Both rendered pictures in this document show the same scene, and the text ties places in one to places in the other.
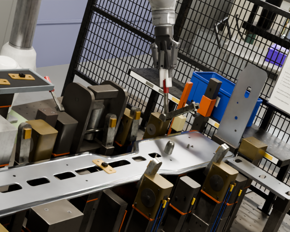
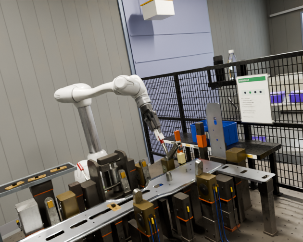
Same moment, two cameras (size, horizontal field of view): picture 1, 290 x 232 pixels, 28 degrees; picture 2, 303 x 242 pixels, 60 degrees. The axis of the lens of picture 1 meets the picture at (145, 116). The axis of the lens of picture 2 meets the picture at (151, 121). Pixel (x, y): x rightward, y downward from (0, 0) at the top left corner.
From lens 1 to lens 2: 0.95 m
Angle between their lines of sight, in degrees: 23
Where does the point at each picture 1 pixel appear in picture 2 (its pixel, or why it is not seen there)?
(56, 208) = not seen: outside the picture
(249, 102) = (219, 127)
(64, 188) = (71, 234)
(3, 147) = (31, 219)
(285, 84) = (245, 105)
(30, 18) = (91, 135)
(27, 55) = (98, 154)
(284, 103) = (251, 117)
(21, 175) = (45, 234)
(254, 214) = not seen: hidden behind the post
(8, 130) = (29, 207)
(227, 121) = (214, 144)
